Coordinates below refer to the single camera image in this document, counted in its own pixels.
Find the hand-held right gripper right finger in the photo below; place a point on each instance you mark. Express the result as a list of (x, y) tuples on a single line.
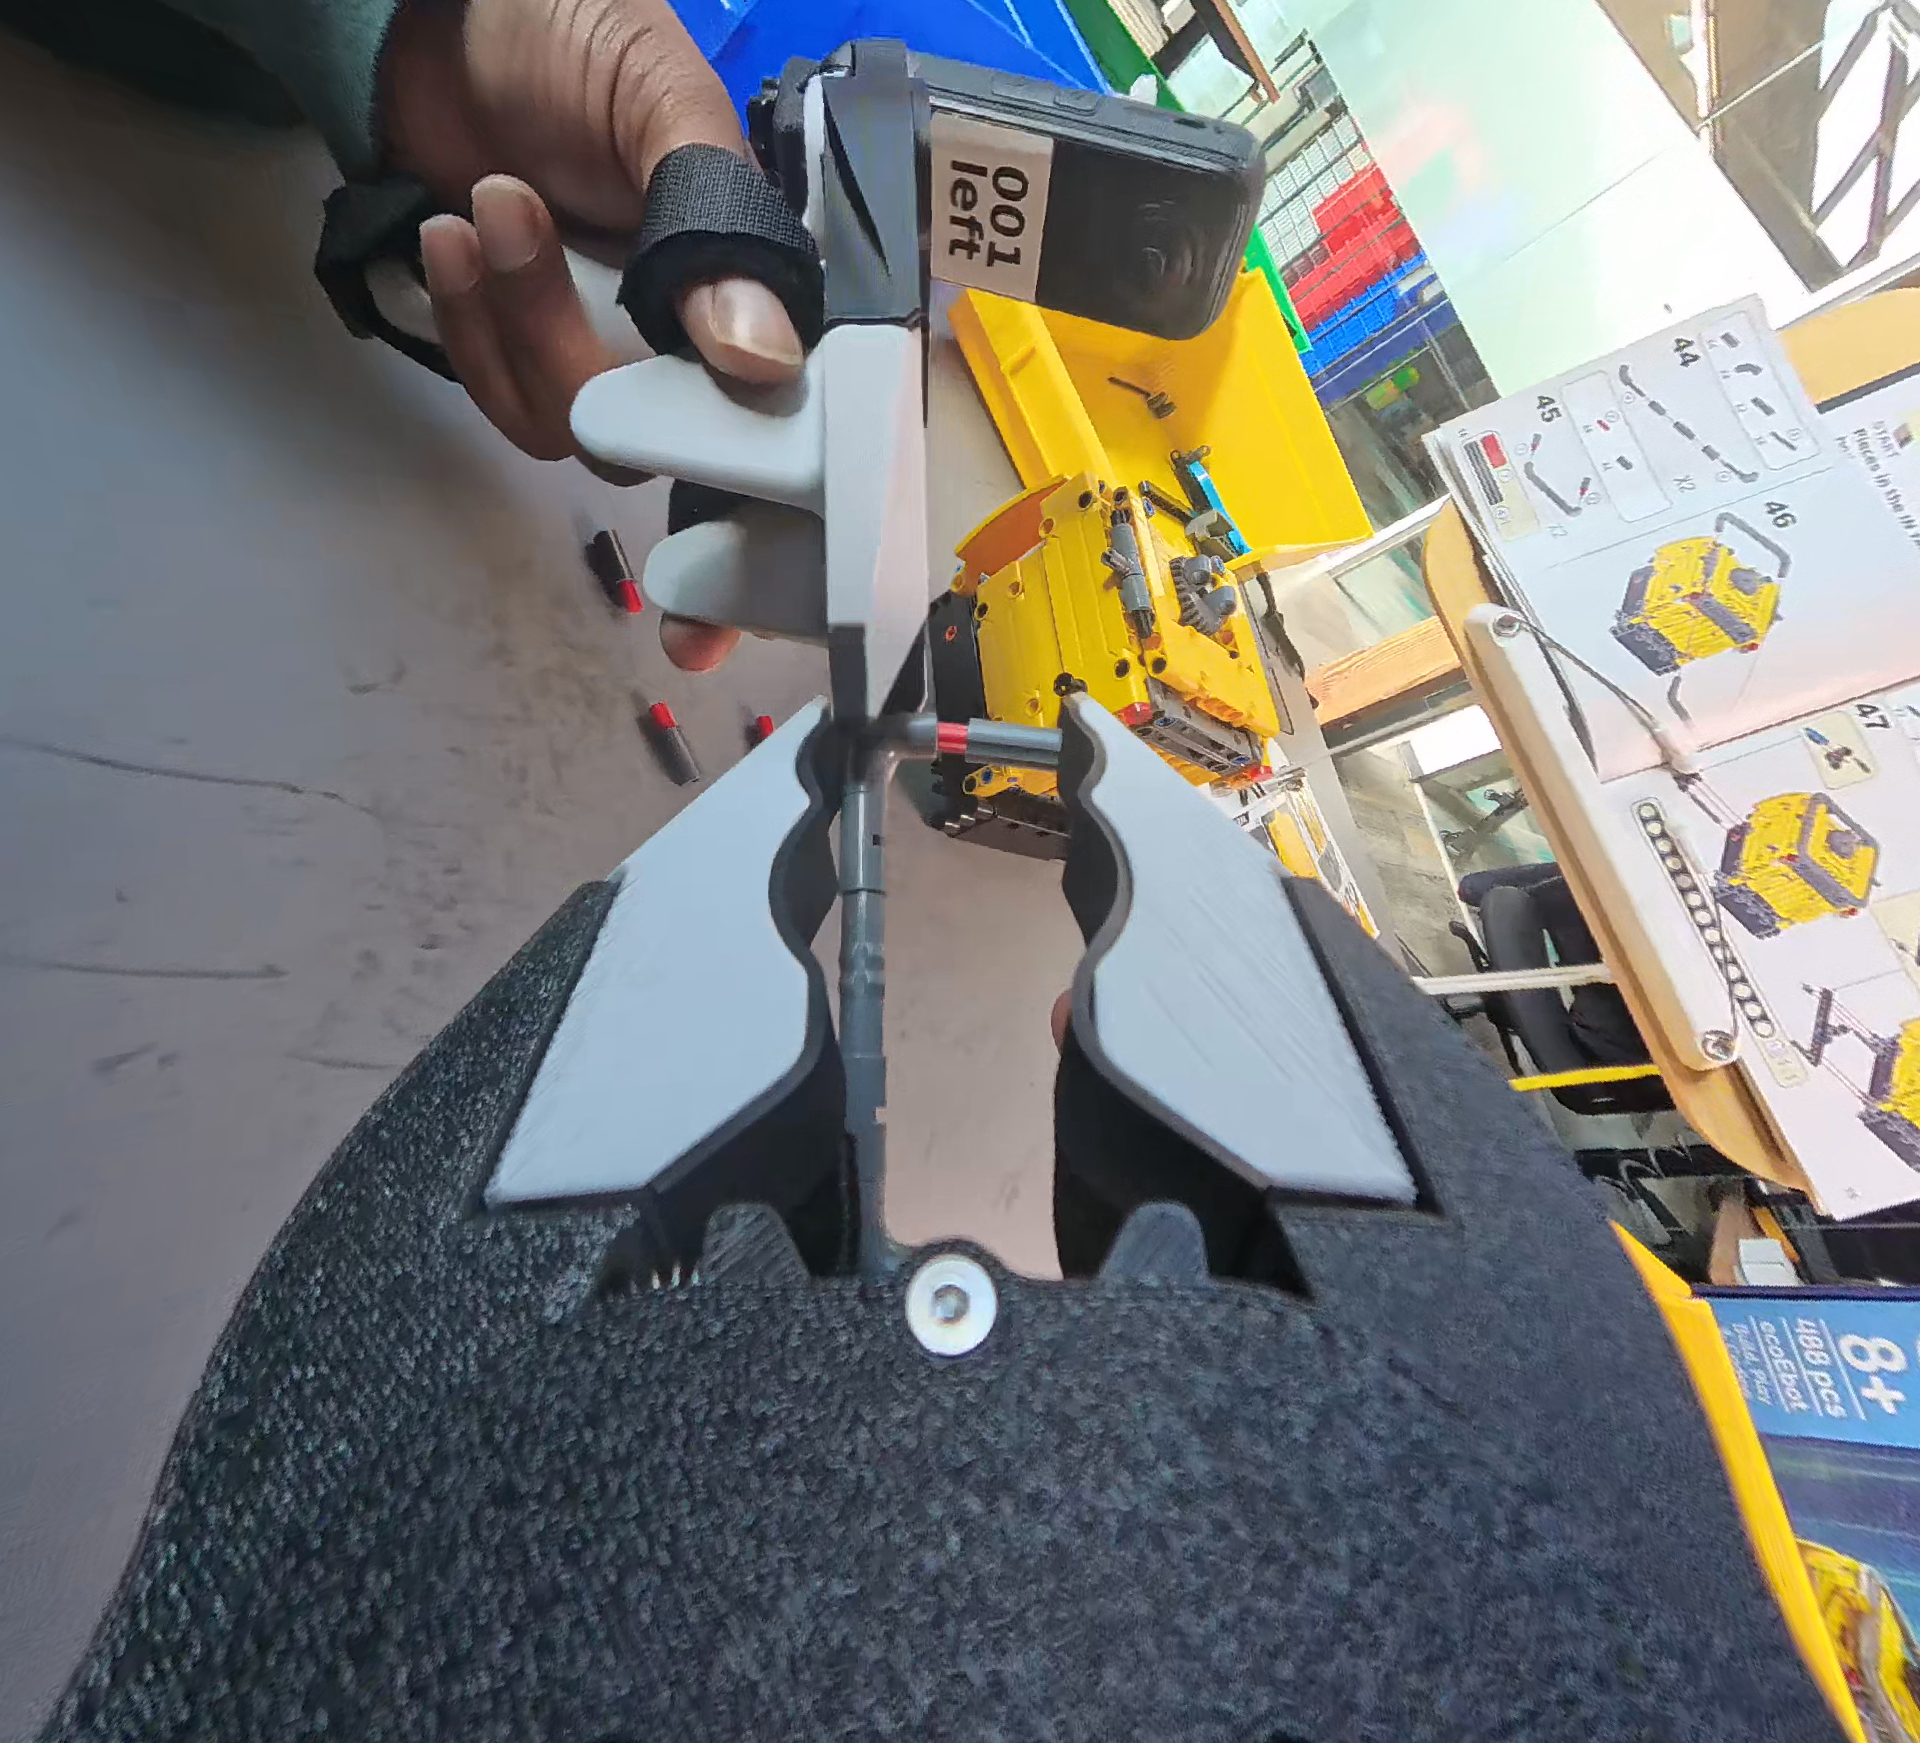
[(1246, 1023)]

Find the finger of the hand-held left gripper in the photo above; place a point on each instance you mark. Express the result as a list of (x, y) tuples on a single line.
[(878, 499)]

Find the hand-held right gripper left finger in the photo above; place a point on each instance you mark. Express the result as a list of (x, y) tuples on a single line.
[(676, 1023)]

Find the yellow lego vehicle model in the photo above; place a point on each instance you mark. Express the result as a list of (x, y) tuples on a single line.
[(1080, 603)]

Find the yellow plastic bin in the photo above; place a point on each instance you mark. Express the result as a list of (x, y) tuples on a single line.
[(1259, 421), (1696, 1354)]

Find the black lego axle with connector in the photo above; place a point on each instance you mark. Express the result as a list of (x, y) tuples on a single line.
[(1144, 396)]

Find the blue and black lego piece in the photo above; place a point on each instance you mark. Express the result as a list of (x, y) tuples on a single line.
[(1208, 499)]

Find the lego instruction booklet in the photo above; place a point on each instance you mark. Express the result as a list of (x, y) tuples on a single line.
[(1725, 572)]

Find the blue lego kit box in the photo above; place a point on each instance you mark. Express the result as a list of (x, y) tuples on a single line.
[(1830, 1471)]

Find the yellow sticker sheet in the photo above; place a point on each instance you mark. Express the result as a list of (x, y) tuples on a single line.
[(1305, 858)]

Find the green plastic bin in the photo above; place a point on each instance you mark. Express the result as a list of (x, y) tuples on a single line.
[(1111, 19)]

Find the red and blue drawer cabinet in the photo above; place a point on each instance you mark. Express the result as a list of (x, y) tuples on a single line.
[(1351, 258)]

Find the black office chair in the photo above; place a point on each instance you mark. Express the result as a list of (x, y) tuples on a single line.
[(1545, 979)]

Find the yellow ribbon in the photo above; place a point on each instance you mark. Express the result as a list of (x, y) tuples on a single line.
[(1591, 1077)]

